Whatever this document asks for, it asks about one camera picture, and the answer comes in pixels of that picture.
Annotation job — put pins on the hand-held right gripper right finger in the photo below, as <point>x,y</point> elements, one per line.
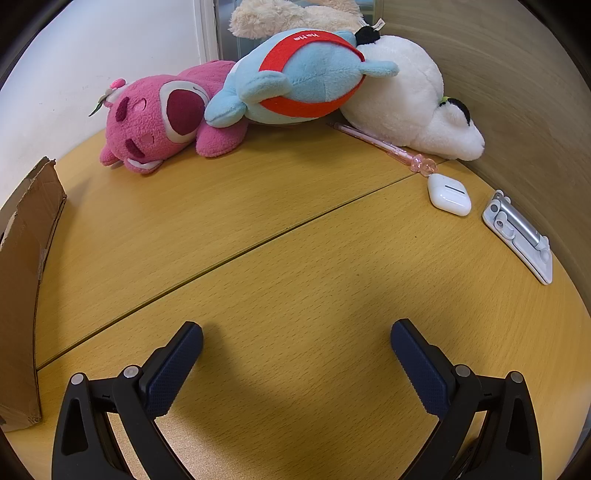
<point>422,369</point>

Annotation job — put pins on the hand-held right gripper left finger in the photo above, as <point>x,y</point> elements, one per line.
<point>173,369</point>

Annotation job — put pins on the brown cardboard box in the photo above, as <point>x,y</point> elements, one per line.
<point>18,300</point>

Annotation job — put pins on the wooden desktop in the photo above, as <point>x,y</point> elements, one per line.
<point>286,286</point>

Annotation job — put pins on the silver folding phone stand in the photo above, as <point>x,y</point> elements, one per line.
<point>517,230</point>

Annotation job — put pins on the white earbuds case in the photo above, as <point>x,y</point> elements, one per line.
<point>448,194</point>

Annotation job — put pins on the pink pen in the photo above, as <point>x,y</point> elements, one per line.
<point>369,141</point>

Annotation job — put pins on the pink plush bear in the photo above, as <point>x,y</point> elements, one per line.
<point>138,124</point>

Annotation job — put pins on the white plush animal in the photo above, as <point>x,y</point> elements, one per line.
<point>397,101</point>

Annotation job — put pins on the blue plush with red band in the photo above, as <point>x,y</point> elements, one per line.
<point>314,69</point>

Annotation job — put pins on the cream plush toy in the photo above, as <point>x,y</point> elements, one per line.
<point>263,18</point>

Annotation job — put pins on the white window frame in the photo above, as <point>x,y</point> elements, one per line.
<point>205,32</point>

